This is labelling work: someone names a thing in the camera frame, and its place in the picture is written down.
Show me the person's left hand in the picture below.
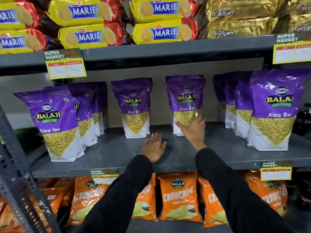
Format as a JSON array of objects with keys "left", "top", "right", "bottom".
[{"left": 140, "top": 132, "right": 167, "bottom": 164}]

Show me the person's right hand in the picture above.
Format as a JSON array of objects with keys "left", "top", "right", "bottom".
[{"left": 176, "top": 115, "right": 207, "bottom": 145}]

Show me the grey metal shelf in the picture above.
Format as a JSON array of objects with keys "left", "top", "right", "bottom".
[{"left": 0, "top": 31, "right": 311, "bottom": 233}]

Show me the purple Aloo Sev bag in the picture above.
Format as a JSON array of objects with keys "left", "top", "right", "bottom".
[
  {"left": 111, "top": 78, "right": 153, "bottom": 139},
  {"left": 165, "top": 75, "right": 206, "bottom": 137}
]

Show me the person's left forearm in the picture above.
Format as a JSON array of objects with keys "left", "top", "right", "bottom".
[{"left": 75, "top": 154, "right": 154, "bottom": 233}]

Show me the person's right forearm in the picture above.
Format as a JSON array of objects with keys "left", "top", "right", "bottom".
[{"left": 192, "top": 142, "right": 298, "bottom": 233}]

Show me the row of orange chip packets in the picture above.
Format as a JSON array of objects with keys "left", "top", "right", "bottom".
[{"left": 68, "top": 170, "right": 290, "bottom": 228}]

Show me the yellow green price tag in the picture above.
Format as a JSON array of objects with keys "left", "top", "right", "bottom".
[
  {"left": 44, "top": 48, "right": 87, "bottom": 80},
  {"left": 260, "top": 161, "right": 292, "bottom": 182},
  {"left": 91, "top": 169, "right": 120, "bottom": 185},
  {"left": 272, "top": 32, "right": 311, "bottom": 65}
]

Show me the dark drink bottle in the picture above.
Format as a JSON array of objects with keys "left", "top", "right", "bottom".
[
  {"left": 295, "top": 171, "right": 311, "bottom": 211},
  {"left": 293, "top": 103, "right": 311, "bottom": 137}
]

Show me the group of dark orange packets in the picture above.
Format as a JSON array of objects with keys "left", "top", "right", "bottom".
[{"left": 0, "top": 177, "right": 76, "bottom": 233}]

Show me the gold biscuit packet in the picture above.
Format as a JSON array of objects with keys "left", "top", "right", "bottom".
[
  {"left": 206, "top": 17, "right": 280, "bottom": 39},
  {"left": 206, "top": 0, "right": 288, "bottom": 22},
  {"left": 288, "top": 13, "right": 311, "bottom": 32},
  {"left": 285, "top": 0, "right": 311, "bottom": 16}
]

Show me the stack of yellow biscuit packets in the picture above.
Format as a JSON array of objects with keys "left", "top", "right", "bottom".
[{"left": 0, "top": 0, "right": 201, "bottom": 55}]

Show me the grey perforated shelf post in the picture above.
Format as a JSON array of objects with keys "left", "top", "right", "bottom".
[{"left": 0, "top": 104, "right": 61, "bottom": 233}]

